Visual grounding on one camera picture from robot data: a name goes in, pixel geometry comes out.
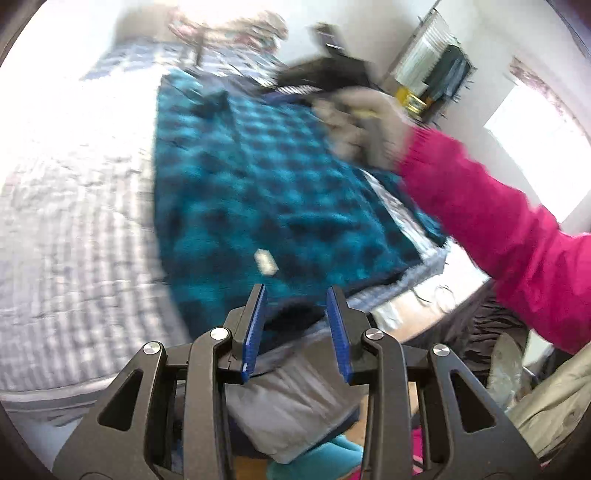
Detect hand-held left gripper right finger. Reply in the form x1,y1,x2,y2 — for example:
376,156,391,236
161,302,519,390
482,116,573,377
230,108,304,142
325,286,542,480

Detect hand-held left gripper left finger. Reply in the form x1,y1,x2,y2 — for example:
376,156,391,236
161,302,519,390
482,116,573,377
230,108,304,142
53,283,269,480

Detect teal plaid fleece robe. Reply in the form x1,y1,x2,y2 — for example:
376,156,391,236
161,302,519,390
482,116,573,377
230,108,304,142
152,69,450,335

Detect metal clothes rack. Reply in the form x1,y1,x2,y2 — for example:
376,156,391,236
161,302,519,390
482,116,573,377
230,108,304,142
392,4,479,126

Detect dark hanging clothes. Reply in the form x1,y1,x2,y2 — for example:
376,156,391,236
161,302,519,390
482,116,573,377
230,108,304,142
424,43,477,104

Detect person's right hand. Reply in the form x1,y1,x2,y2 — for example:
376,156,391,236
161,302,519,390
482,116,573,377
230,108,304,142
311,87,417,175

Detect yellow box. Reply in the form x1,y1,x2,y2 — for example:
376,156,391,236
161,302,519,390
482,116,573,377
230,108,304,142
397,88,429,114

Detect grey cloth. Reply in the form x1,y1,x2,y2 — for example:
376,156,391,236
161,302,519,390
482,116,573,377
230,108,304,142
225,340,366,465

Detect folded floral quilt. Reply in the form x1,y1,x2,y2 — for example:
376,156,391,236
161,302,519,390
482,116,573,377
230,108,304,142
170,8,289,48

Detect dark ruffled cloth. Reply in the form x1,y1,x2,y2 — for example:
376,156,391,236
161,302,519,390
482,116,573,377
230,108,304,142
405,290,528,385

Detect black tripod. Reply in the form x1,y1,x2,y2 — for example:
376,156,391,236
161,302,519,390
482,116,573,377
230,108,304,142
184,18,219,65

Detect clear plastic bag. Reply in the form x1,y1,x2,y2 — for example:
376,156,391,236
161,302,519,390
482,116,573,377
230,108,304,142
486,331,523,412

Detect blue checked bed sheet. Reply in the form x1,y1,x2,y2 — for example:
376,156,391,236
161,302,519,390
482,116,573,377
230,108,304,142
82,38,289,90

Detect patterned curtain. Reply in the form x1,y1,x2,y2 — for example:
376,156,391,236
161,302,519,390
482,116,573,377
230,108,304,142
509,55,580,123

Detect striped bed sheet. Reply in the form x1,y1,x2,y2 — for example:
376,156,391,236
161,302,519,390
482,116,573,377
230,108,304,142
0,69,491,416

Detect window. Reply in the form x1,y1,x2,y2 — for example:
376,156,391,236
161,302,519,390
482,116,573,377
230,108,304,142
482,82,591,223

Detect beige cloth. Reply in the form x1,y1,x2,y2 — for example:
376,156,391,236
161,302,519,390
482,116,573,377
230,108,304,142
507,340,591,463

